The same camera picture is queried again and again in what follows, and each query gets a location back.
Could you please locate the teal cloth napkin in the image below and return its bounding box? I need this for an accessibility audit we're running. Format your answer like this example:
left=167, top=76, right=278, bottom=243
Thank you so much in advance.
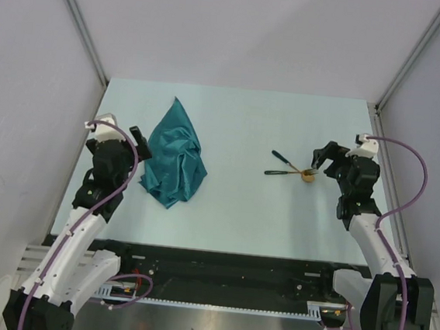
left=140, top=98, right=208, bottom=209

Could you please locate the gold spoon green handle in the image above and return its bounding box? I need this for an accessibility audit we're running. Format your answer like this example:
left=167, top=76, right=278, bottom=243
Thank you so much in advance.
left=264, top=170, right=316, bottom=183

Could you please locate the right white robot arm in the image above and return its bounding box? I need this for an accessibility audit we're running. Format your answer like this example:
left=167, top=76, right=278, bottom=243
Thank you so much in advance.
left=312, top=141, right=435, bottom=330

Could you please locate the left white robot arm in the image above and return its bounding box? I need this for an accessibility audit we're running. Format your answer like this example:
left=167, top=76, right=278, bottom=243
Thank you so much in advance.
left=3, top=113, right=151, bottom=330

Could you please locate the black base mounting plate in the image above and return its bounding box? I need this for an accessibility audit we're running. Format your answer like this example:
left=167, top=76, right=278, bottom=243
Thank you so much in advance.
left=88, top=239, right=371, bottom=313

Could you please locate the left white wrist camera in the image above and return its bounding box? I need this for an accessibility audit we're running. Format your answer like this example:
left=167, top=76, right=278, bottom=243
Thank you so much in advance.
left=85, top=113, right=125, bottom=143

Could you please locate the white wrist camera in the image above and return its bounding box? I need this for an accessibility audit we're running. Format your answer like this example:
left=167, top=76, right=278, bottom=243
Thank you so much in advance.
left=85, top=113, right=125, bottom=143
left=345, top=134, right=379, bottom=159

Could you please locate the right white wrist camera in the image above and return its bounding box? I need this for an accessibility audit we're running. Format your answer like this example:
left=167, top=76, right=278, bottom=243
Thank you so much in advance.
left=345, top=134, right=379, bottom=159

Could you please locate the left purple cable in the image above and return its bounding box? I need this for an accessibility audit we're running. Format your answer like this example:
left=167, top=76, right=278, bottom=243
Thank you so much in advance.
left=16, top=114, right=169, bottom=330

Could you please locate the aluminium front rail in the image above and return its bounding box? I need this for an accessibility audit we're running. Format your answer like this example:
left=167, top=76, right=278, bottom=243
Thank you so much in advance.
left=17, top=245, right=95, bottom=275

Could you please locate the white slotted cable duct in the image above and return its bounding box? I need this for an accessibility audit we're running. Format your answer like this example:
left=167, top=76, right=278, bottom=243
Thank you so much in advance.
left=93, top=280, right=352, bottom=325

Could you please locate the right aluminium frame post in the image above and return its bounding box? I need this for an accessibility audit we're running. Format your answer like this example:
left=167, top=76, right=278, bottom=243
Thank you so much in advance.
left=376, top=0, right=440, bottom=116

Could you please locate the aluminium frame post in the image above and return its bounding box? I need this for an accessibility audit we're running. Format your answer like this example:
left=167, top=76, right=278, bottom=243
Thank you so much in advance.
left=376, top=0, right=440, bottom=116
left=36, top=0, right=117, bottom=87

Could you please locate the left aluminium frame post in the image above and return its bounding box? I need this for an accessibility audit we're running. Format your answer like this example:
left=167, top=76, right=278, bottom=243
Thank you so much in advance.
left=36, top=0, right=117, bottom=87

